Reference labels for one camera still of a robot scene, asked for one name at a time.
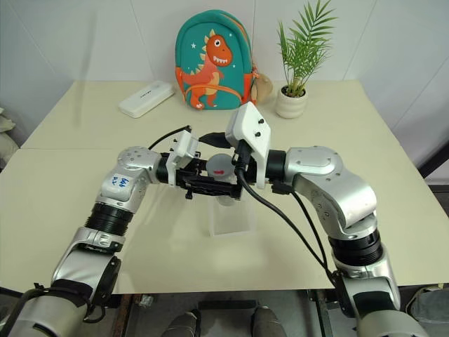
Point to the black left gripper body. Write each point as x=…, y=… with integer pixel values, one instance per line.
x=191, y=182

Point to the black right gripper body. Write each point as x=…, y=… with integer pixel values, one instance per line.
x=242, y=165

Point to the clear plastic jar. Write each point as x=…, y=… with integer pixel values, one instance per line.
x=225, y=201

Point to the gray jar lid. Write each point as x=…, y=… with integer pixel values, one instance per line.
x=217, y=165

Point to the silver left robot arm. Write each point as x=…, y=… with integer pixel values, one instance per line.
x=115, y=189

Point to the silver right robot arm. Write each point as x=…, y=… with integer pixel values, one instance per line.
x=350, y=196

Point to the clear plastic box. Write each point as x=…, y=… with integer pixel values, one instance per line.
x=231, y=221

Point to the teal dinosaur backpack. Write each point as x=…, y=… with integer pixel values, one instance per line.
x=214, y=59

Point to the white rectangular case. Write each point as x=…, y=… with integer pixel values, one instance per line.
x=145, y=98

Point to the white ribbed plant pot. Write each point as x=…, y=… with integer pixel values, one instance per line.
x=290, y=103

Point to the green palm plant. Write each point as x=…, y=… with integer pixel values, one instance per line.
x=305, y=45

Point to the dark rounded shape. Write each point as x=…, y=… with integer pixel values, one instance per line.
x=267, y=323
x=182, y=324

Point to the white stuffed bag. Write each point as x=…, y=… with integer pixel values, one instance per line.
x=6, y=137

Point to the gray bin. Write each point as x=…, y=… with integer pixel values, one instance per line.
x=431, y=309

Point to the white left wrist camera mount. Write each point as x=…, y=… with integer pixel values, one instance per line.
x=183, y=145

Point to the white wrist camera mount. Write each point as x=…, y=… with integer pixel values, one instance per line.
x=183, y=145
x=250, y=128

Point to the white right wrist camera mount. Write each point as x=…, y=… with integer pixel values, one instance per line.
x=250, y=128

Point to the black table frame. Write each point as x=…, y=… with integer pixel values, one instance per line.
x=319, y=307

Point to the black stand frame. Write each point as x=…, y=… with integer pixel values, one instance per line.
x=438, y=158

